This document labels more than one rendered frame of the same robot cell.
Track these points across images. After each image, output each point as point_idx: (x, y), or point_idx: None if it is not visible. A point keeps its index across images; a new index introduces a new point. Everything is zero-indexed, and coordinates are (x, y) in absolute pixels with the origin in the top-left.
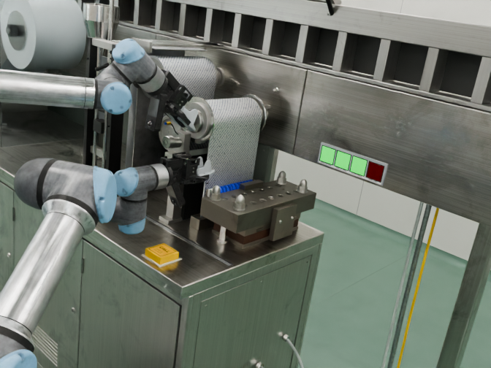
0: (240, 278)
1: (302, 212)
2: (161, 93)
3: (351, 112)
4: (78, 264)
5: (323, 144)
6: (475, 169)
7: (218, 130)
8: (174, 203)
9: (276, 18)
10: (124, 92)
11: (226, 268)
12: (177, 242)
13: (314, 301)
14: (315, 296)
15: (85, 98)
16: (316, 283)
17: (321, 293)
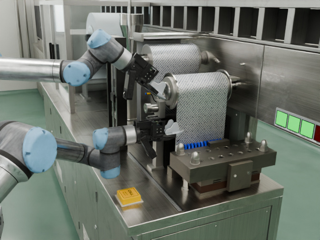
0: (191, 222)
1: (316, 162)
2: (131, 69)
3: (300, 80)
4: (95, 195)
5: (277, 109)
6: None
7: (184, 98)
8: (147, 155)
9: (241, 5)
10: (78, 68)
11: (175, 213)
12: (149, 186)
13: (312, 236)
14: (314, 231)
15: (53, 75)
16: (317, 221)
17: (319, 230)
